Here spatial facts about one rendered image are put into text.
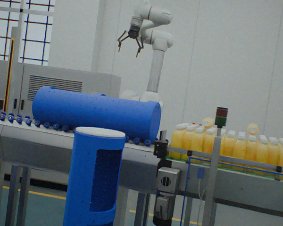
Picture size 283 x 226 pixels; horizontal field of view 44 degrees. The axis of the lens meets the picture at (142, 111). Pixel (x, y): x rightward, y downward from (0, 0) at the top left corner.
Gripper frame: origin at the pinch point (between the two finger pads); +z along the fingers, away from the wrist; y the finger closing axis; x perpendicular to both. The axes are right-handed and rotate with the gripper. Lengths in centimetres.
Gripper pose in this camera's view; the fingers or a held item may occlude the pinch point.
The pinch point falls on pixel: (128, 53)
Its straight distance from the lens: 261.1
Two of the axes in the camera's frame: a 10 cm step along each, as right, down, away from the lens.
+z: -2.8, 9.6, 0.6
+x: -1.1, -0.9, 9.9
